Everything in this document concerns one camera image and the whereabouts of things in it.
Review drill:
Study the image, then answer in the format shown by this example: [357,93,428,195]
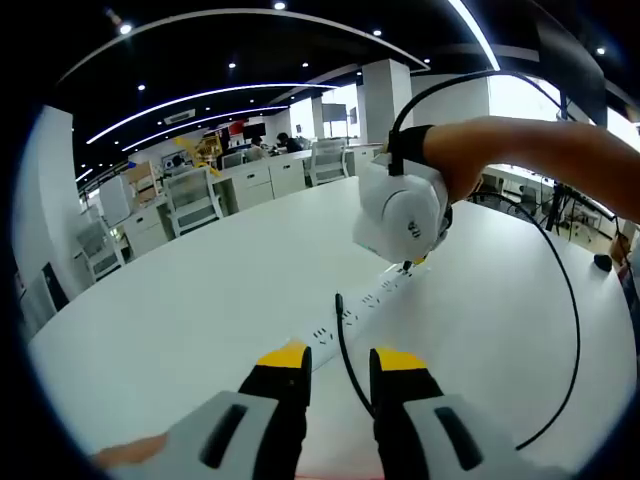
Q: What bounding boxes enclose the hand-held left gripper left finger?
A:
[107,341,314,480]

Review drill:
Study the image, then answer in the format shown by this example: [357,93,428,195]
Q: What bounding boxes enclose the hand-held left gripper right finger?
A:
[368,345,576,480]

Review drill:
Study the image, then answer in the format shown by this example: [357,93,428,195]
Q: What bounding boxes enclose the black data cable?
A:
[333,192,584,451]

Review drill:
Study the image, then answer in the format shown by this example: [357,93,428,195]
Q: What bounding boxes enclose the person's right hand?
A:
[423,118,489,204]

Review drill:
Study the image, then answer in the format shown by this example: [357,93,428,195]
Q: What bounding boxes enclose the person's left hand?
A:
[93,433,170,470]

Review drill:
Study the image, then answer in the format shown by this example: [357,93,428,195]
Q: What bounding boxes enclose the white mesh office chair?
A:
[74,217,126,284]
[305,138,351,187]
[162,167,225,237]

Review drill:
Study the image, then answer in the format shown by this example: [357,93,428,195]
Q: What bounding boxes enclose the narrow white square pillar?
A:
[360,58,414,146]

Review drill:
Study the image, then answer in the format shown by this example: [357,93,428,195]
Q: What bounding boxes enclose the white table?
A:
[27,172,639,480]

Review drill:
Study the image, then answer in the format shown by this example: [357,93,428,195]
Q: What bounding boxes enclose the white office desk row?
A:
[119,143,386,251]

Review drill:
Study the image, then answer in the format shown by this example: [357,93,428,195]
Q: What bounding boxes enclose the black tripod stand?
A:
[547,182,619,246]

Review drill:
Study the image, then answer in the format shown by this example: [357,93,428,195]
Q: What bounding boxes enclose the red and black screens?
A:
[227,119,266,144]

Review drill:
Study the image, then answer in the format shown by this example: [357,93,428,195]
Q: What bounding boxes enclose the curved ceiling light strip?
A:
[122,104,290,152]
[447,0,502,72]
[86,83,342,145]

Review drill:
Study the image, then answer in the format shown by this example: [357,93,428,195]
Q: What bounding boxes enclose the dark panel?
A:
[19,262,71,336]

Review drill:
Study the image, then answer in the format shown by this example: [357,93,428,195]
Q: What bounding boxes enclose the wooden shelf box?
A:
[122,160,164,209]

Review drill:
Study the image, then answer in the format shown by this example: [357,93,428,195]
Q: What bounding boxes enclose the white cabinet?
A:
[98,173,134,226]

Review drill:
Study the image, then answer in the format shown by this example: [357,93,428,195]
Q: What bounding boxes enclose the wide white square pillar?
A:
[12,104,81,321]

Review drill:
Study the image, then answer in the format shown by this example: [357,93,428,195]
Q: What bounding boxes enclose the thick black gripper cable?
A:
[388,70,574,176]

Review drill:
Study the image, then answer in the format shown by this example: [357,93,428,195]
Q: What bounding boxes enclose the yellow frame object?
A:
[172,135,221,176]

